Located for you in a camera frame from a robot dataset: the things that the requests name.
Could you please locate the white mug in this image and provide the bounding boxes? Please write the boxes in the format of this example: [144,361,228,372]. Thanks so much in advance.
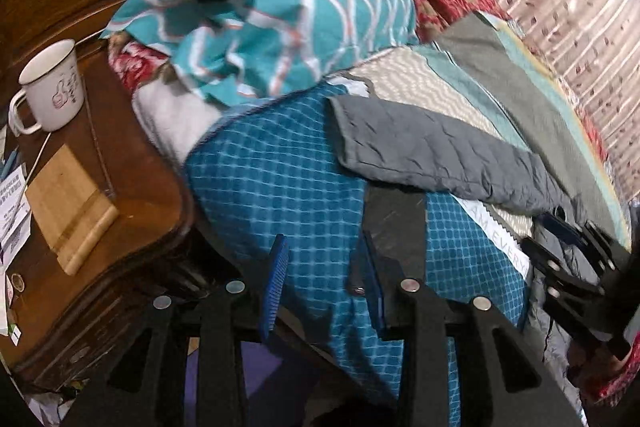
[9,39,85,136]

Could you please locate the wooden nightstand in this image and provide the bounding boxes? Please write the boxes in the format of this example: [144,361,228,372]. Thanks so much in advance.
[0,39,196,393]

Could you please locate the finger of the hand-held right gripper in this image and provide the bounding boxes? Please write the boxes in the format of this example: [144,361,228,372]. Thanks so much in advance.
[540,212,631,269]
[521,237,608,308]

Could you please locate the teal wavy striped pillow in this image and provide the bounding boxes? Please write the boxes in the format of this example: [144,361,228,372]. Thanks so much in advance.
[100,0,418,108]

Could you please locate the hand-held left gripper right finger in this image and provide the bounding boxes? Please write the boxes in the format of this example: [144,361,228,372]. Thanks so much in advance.
[362,231,583,427]

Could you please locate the black smartphone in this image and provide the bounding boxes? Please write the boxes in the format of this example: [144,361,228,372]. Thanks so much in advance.
[350,187,428,325]

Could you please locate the purple floor mat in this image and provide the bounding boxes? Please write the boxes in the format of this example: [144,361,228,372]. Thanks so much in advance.
[185,337,321,427]

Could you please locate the blue and beige patterned quilt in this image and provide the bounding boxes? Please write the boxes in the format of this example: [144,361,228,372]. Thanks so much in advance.
[185,14,633,413]

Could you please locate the patchwork floral bedspread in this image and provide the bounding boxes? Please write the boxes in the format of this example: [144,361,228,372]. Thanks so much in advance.
[575,102,621,188]

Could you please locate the printed papers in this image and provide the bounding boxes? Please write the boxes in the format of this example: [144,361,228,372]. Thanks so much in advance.
[0,164,33,268]

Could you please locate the small bamboo board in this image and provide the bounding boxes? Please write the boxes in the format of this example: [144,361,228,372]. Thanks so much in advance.
[24,143,121,277]

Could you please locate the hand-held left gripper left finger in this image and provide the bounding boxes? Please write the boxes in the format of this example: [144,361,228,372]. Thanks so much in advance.
[60,234,291,427]

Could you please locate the white cable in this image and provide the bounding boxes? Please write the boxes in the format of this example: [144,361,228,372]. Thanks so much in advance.
[22,129,53,188]

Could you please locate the red floral sheet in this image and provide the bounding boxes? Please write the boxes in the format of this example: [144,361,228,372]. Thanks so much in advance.
[107,39,173,95]

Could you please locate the white fleece blanket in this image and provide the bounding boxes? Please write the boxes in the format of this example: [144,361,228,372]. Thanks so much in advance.
[132,84,223,162]

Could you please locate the grey quilted jacket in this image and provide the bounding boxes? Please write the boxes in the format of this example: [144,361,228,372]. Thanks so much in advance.
[327,96,608,413]

